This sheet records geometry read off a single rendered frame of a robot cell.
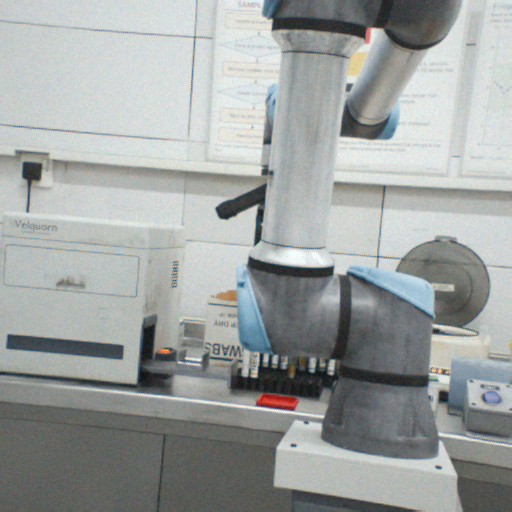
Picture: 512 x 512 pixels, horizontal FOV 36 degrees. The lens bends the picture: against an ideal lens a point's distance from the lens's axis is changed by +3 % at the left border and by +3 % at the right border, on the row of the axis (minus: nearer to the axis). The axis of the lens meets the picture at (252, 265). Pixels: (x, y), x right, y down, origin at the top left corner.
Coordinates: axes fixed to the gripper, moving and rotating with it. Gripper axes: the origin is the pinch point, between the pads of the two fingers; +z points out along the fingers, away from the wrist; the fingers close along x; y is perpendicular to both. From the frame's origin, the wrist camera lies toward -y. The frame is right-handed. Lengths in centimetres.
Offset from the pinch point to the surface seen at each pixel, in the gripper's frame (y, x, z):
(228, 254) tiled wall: -21, 54, -1
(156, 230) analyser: -19.4, -5.5, -6.8
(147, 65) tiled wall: -47, 52, -48
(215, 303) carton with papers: -14.0, 19.6, 8.5
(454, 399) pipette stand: 37.0, 6.1, 19.4
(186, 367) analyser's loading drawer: -10.5, -7.9, 17.7
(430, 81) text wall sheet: 25, 55, -47
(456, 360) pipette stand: 36.8, 6.1, 12.3
